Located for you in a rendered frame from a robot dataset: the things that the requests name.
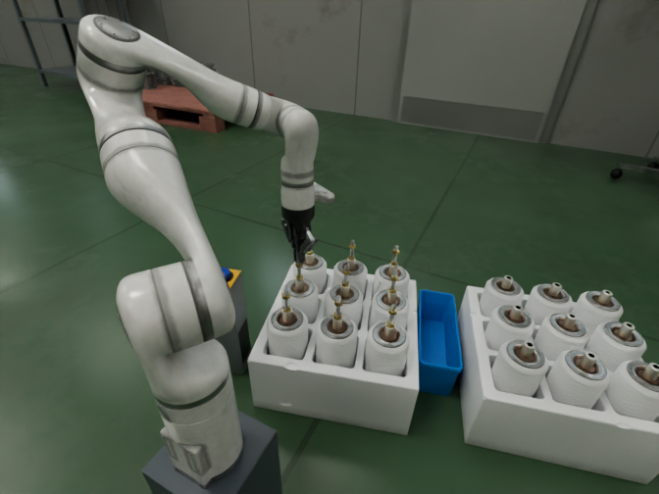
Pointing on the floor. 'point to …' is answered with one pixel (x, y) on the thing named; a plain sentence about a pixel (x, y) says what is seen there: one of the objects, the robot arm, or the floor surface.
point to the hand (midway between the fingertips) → (299, 255)
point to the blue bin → (437, 342)
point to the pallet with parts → (154, 104)
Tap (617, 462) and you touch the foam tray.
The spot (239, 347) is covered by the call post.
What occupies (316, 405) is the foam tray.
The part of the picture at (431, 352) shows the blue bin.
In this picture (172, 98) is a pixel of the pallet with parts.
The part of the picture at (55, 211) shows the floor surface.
